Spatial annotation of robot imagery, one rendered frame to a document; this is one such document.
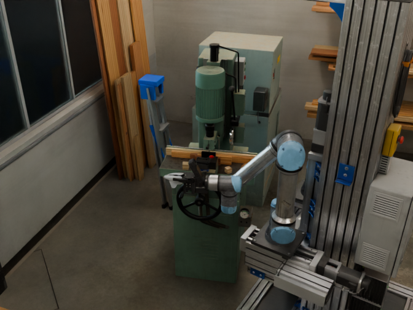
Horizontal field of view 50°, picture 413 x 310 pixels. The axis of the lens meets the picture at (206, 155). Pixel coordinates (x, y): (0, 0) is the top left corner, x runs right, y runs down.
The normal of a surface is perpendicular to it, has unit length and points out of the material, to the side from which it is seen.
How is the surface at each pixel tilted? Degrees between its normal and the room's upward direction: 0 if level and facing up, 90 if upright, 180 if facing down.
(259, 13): 90
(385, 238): 90
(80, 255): 0
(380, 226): 90
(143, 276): 0
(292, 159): 83
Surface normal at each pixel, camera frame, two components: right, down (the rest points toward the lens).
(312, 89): -0.30, 0.47
